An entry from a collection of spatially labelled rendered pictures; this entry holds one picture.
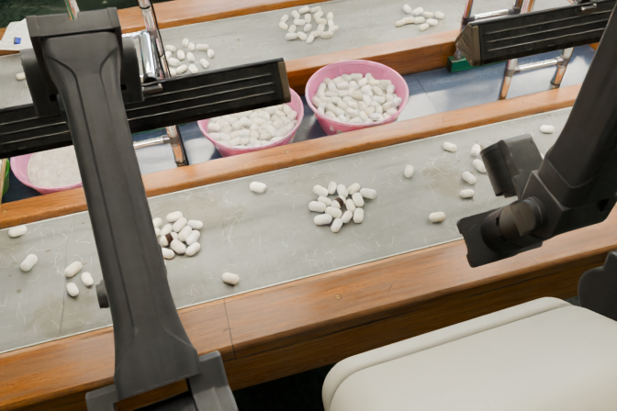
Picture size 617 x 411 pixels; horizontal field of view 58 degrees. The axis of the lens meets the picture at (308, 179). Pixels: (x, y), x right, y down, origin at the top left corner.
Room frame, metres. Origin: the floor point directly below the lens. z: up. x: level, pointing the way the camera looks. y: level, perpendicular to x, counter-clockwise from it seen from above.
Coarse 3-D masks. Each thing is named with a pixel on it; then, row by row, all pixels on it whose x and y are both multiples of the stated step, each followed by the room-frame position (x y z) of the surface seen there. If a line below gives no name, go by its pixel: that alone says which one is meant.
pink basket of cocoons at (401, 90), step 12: (348, 60) 1.27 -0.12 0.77; (360, 60) 1.27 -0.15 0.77; (324, 72) 1.23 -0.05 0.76; (336, 72) 1.25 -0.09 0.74; (348, 72) 1.26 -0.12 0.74; (360, 72) 1.25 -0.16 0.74; (384, 72) 1.23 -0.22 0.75; (396, 72) 1.20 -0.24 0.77; (312, 84) 1.19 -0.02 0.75; (396, 84) 1.19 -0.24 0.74; (312, 96) 1.16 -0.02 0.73; (408, 96) 1.10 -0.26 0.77; (312, 108) 1.07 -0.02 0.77; (324, 120) 1.05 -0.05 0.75; (336, 120) 1.02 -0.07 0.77; (384, 120) 1.02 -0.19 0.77; (336, 132) 1.04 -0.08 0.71
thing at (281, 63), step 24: (216, 72) 0.78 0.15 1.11; (240, 72) 0.78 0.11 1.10; (264, 72) 0.79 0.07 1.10; (144, 96) 0.74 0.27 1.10; (168, 96) 0.74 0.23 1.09; (192, 96) 0.75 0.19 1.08; (216, 96) 0.75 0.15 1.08; (240, 96) 0.76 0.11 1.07; (264, 96) 0.76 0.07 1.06; (288, 96) 0.77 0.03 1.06; (0, 120) 0.69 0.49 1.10; (24, 120) 0.69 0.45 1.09; (48, 120) 0.70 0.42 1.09; (144, 120) 0.71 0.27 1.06; (168, 120) 0.72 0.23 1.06; (192, 120) 0.73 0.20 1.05; (0, 144) 0.66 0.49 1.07; (24, 144) 0.67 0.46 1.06; (48, 144) 0.67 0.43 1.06; (72, 144) 0.68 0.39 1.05
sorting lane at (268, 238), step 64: (512, 128) 1.00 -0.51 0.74; (192, 192) 0.84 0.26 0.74; (256, 192) 0.83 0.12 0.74; (384, 192) 0.81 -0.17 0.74; (448, 192) 0.81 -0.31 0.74; (0, 256) 0.68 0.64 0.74; (64, 256) 0.67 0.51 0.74; (192, 256) 0.66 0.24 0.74; (256, 256) 0.65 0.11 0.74; (320, 256) 0.65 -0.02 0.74; (384, 256) 0.64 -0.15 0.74; (0, 320) 0.53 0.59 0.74; (64, 320) 0.52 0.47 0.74
